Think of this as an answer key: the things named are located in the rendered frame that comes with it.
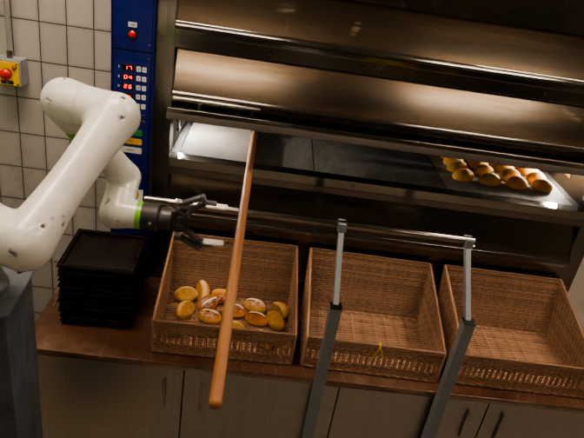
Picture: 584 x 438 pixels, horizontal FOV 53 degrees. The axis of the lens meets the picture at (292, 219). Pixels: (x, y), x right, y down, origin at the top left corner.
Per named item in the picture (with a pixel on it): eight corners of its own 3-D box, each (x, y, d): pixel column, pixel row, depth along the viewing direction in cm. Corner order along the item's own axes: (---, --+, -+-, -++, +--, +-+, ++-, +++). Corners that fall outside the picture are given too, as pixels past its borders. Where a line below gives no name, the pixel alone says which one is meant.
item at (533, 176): (425, 136, 317) (428, 126, 314) (511, 148, 320) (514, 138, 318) (453, 182, 263) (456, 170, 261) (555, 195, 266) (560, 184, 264)
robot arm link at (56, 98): (63, 111, 149) (86, 74, 153) (23, 99, 152) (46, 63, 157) (93, 149, 166) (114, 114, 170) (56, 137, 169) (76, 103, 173)
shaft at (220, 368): (221, 412, 127) (222, 402, 126) (207, 411, 127) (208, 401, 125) (256, 136, 278) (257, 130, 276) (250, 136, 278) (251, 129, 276)
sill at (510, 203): (170, 160, 249) (171, 151, 247) (577, 214, 261) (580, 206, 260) (168, 166, 244) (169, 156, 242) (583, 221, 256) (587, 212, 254)
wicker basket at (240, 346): (169, 282, 268) (171, 228, 255) (290, 295, 273) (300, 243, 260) (147, 353, 225) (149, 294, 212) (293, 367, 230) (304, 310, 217)
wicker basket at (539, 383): (427, 311, 277) (441, 262, 264) (541, 325, 280) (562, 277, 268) (451, 385, 234) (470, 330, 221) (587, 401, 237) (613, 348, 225)
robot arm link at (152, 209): (138, 235, 190) (139, 210, 186) (146, 219, 200) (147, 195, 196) (157, 238, 190) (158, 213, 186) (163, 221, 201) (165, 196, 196)
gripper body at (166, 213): (162, 201, 194) (191, 204, 195) (162, 223, 198) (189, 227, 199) (158, 211, 188) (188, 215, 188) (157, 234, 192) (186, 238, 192)
